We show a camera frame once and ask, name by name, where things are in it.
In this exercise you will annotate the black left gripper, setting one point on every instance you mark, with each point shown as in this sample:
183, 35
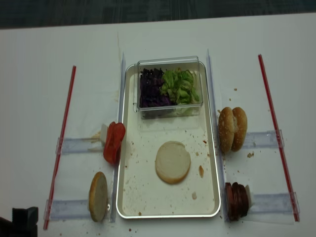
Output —
24, 223

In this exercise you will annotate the red tomato slices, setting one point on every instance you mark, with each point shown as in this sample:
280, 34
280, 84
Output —
113, 143

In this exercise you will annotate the green lettuce pile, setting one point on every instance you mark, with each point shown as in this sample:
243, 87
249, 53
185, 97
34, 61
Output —
180, 86

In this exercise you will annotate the stack of brown meat patties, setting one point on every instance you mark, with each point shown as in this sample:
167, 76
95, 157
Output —
238, 202

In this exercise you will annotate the clear lower left pusher track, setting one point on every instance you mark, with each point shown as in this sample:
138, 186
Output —
56, 210

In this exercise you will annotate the clear pusher track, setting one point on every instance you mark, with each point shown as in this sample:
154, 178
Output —
56, 210
75, 146
268, 139
283, 203

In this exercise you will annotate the upright bun bottom slice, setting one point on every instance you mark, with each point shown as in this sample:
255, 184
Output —
98, 197

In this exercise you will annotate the clear upper left pusher track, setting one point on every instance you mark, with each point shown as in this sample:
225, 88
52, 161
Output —
75, 146

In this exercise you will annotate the white upper left pusher block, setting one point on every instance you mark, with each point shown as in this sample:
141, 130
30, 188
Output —
101, 137

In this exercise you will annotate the white pusher block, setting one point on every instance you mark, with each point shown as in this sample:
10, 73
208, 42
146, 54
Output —
249, 196
101, 137

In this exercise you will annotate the white metal tray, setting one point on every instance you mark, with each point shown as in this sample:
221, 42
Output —
140, 192

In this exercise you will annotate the bun bottom slice on tray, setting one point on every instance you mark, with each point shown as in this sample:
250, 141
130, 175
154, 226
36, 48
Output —
172, 162

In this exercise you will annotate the purple cabbage pile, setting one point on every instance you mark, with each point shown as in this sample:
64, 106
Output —
151, 82

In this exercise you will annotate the clear plastic salad container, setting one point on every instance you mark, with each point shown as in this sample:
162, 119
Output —
190, 63

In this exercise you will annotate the sesame bun top inner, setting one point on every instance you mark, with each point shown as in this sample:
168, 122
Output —
226, 129

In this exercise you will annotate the sesame bun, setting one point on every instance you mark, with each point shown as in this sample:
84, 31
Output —
226, 129
240, 128

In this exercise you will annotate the white lower right pusher block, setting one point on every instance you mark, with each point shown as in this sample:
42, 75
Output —
249, 196

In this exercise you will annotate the sesame bun top outer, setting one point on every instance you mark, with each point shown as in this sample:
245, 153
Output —
240, 128

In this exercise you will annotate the clear lower right pusher track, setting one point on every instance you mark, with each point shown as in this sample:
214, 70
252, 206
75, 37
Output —
283, 203

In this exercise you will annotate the clear upper right pusher track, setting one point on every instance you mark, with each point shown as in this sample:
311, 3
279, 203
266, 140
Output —
268, 139

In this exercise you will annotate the red left guide rail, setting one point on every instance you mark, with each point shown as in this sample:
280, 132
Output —
57, 160

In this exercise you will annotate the red guide rail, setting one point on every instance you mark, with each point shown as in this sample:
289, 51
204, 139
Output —
294, 204
57, 160

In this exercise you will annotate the clear left divider rail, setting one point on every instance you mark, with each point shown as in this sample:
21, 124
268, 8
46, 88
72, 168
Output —
120, 112

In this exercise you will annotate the clear divider rail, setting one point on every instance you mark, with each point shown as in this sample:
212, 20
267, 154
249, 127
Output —
120, 112
215, 99

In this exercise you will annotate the clear right divider rail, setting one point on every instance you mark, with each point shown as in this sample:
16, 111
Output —
215, 99

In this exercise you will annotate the red right guide rail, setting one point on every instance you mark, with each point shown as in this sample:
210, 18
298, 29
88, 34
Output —
294, 204

